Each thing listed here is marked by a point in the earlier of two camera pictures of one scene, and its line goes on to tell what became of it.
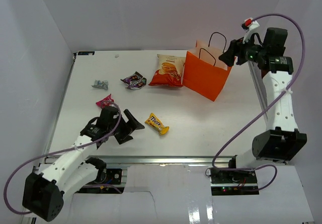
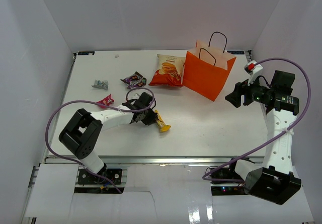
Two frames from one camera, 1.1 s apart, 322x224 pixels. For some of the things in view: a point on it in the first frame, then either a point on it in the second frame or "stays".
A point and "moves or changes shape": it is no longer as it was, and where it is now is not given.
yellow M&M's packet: [154, 122] moves or changes shape
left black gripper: [129, 127] -> [150, 119]
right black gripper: [237, 48] -> [241, 89]
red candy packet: [105, 101] stays
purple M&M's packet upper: [132, 78] stays
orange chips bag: [170, 71] stays
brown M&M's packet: [137, 84] stays
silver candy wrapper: [99, 84] stays
